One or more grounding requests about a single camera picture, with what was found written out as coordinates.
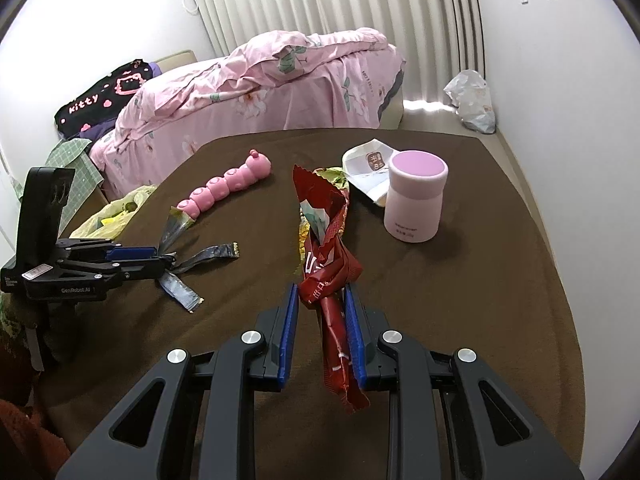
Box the green grid cloth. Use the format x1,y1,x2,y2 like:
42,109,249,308
12,139,103,226

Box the pink cup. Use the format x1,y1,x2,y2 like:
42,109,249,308
384,150,447,244

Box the white plastic bag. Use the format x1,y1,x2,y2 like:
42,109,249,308
444,69,497,134

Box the white paper wrapper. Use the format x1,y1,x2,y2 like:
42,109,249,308
342,137,401,207

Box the white curtain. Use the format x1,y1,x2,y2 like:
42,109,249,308
185,0,483,106

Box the yellow plastic bag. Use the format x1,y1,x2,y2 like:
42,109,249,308
69,185,158,240

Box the black Kitty pillow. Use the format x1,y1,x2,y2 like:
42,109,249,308
54,60,155,138

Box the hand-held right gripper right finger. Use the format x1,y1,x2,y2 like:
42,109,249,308
344,282,585,480

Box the pink caterpillar toy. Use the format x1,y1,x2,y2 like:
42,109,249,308
176,149,274,218

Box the blue foil wrapper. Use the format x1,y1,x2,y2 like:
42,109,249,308
157,207,241,314

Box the red foil wrapper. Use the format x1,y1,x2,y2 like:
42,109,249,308
292,164,371,415

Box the pink floral bedding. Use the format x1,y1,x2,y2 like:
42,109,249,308
90,30,407,201

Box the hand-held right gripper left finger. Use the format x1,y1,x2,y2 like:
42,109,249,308
55,282,301,480

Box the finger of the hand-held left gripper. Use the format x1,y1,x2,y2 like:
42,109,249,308
57,238,160,262
59,256,177,291

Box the person's left forearm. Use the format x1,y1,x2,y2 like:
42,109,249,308
0,399,71,480

